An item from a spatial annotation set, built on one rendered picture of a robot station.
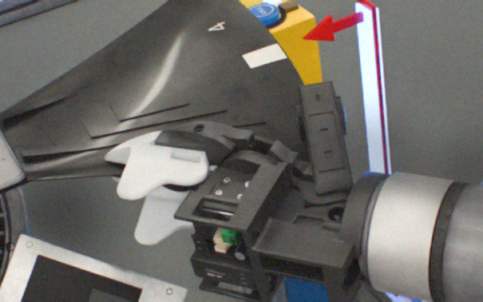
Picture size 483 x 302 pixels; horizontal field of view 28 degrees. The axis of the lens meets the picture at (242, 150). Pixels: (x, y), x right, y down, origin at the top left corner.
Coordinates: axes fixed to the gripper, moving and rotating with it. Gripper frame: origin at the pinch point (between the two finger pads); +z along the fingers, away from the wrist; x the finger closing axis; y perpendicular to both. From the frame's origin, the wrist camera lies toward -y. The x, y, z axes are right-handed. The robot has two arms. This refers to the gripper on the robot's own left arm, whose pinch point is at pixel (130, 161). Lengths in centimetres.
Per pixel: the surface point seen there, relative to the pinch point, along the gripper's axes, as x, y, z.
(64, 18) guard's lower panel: 29, -54, 54
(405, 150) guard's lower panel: 85, -95, 20
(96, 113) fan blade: -1.4, -3.0, 4.4
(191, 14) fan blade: -1.4, -16.6, 3.3
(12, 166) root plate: -1.4, 3.8, 7.7
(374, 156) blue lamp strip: 16.7, -21.5, -9.0
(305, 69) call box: 20.5, -37.7, 5.7
